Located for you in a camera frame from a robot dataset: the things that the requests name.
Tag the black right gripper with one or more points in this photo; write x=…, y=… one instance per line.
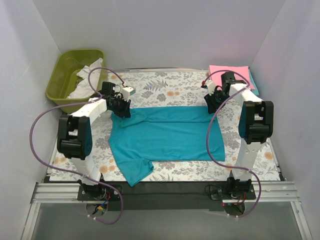
x=212, y=102

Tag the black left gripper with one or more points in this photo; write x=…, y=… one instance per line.
x=122, y=108

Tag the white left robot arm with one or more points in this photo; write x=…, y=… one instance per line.
x=74, y=139

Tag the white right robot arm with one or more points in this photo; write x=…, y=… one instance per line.
x=255, y=126

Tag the white crumpled t shirt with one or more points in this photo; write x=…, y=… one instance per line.
x=83, y=89

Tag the olive green plastic basket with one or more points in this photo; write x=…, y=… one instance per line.
x=63, y=79

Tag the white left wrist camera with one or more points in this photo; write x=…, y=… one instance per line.
x=126, y=91

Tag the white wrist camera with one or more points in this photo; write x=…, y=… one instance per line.
x=209, y=85
x=126, y=91

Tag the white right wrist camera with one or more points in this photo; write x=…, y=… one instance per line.
x=209, y=85

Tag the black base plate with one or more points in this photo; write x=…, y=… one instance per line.
x=213, y=200

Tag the aluminium front rail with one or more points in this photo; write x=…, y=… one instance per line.
x=271, y=191

